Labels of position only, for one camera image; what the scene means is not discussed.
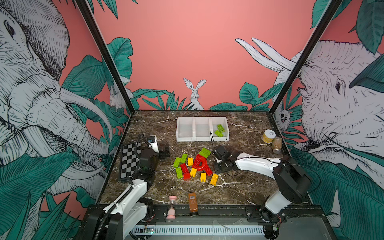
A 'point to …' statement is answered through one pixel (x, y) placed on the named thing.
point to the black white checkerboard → (130, 161)
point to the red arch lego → (200, 162)
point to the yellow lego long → (214, 179)
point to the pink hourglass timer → (171, 215)
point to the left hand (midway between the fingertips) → (161, 140)
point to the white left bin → (185, 129)
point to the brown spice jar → (277, 145)
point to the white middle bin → (202, 129)
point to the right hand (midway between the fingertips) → (215, 167)
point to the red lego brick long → (208, 170)
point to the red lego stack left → (186, 175)
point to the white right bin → (215, 121)
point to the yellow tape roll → (268, 136)
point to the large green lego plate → (205, 152)
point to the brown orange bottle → (193, 207)
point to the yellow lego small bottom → (203, 177)
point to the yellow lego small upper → (190, 161)
